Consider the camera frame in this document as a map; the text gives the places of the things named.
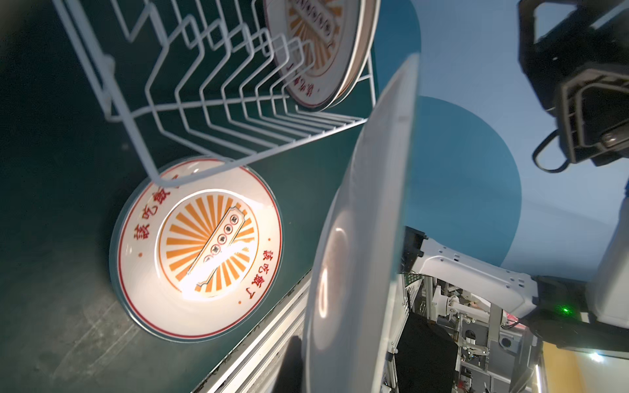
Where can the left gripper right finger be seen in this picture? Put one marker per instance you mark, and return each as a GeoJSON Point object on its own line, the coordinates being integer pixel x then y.
{"type": "Point", "coordinates": [426, 357]}

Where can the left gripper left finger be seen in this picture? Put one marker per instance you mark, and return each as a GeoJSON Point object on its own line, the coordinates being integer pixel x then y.
{"type": "Point", "coordinates": [289, 378]}

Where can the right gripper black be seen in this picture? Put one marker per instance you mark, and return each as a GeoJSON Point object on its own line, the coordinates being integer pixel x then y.
{"type": "Point", "coordinates": [579, 72]}

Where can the white round plate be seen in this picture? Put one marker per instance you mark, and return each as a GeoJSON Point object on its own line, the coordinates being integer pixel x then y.
{"type": "Point", "coordinates": [353, 285]}
{"type": "Point", "coordinates": [365, 39]}
{"type": "Point", "coordinates": [327, 33]}
{"type": "Point", "coordinates": [192, 262]}

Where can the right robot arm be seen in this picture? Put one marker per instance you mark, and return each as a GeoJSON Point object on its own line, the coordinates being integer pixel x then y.
{"type": "Point", "coordinates": [570, 314]}

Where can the front aluminium rail bed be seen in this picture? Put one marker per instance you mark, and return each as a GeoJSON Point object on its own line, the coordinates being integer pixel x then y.
{"type": "Point", "coordinates": [253, 365]}

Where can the white wire dish rack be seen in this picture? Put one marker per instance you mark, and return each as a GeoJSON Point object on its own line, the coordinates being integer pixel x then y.
{"type": "Point", "coordinates": [205, 76]}

